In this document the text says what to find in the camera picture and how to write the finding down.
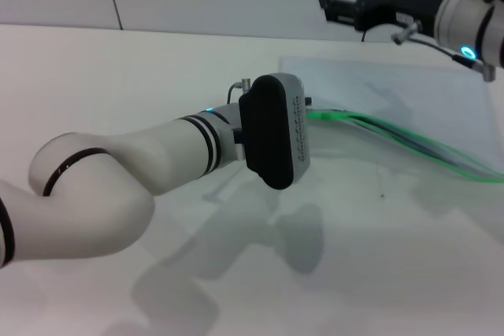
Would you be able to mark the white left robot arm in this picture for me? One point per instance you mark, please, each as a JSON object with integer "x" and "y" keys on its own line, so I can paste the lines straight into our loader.
{"x": 110, "y": 178}

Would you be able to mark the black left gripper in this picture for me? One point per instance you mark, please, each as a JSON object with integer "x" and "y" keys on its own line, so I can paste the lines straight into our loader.
{"x": 308, "y": 102}

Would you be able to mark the clear green-zip document bag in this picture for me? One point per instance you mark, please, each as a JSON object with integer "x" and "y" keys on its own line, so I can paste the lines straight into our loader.
{"x": 393, "y": 88}

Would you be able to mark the black grey left wrist camera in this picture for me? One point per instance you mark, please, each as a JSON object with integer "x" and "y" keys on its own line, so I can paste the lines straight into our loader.
{"x": 271, "y": 131}

